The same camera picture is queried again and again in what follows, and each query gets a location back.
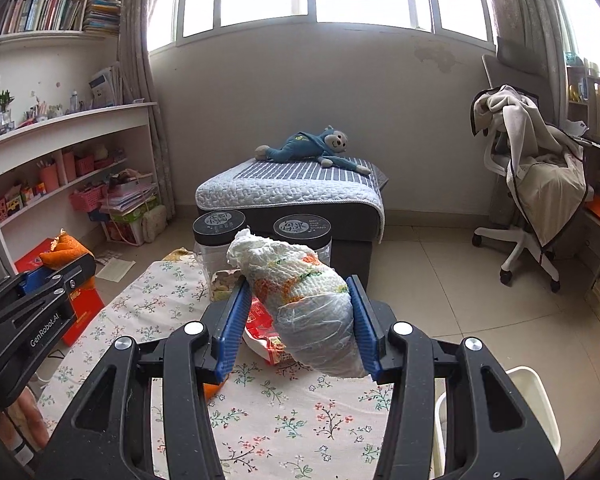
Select beige plush bag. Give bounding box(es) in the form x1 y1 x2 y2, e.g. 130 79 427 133
141 205 167 241

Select beige blanket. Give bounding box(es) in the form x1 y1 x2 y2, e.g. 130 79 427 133
470 85 594 262

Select white plastic bin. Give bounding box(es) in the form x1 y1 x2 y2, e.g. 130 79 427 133
432 366 562 480

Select red white box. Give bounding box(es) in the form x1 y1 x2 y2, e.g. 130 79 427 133
102 220 146 247

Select floral tablecloth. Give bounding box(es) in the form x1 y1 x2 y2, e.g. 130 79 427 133
35 247 448 480

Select paper sheets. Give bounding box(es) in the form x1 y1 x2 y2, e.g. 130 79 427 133
95 250 136 282

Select red snack packet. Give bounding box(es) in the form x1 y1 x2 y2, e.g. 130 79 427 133
244 304 303 367

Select person's left hand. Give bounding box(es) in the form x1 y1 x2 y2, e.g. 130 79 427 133
5 389 51 453

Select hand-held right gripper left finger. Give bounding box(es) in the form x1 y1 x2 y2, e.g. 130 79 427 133
35 275 253 480

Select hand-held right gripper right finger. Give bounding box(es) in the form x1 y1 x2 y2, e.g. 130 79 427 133
347 274 566 480

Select white blue folders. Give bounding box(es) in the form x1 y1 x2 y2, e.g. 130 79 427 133
89 65 124 109

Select clear jar with black lid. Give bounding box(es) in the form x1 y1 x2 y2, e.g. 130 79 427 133
272 214 334 267
192 210 247 307

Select grey quilted mat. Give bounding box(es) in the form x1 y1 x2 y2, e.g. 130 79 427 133
195 157 388 232

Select stack of papers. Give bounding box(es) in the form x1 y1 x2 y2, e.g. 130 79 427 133
100 180 159 211

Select green white box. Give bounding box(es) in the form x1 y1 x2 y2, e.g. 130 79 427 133
110 205 163 224

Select red cardboard box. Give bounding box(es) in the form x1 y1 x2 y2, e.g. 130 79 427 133
14 237 106 347

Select pink pen holder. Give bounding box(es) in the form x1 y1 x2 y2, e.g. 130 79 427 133
40 160 60 194

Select colourful toy blocks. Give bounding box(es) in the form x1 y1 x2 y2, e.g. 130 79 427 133
0 182 49 226

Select dark grey ottoman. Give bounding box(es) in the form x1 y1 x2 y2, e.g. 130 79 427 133
196 195 386 282

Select blue monkey plush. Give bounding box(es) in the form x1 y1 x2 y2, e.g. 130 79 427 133
255 125 374 177

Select white office chair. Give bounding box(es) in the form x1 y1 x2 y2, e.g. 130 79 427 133
472 55 590 294

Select white bookshelf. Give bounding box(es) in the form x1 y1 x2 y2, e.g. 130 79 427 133
0 0 164 272

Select orange wrapper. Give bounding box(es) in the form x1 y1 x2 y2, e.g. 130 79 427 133
39 229 94 267

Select large pink basket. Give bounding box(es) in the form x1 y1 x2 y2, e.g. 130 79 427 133
70 185 106 214

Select grey curtain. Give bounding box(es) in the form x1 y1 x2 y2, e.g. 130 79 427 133
117 0 177 207
485 0 574 127

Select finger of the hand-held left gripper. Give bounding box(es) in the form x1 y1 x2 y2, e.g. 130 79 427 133
0 267 56 306
0 255 97 341

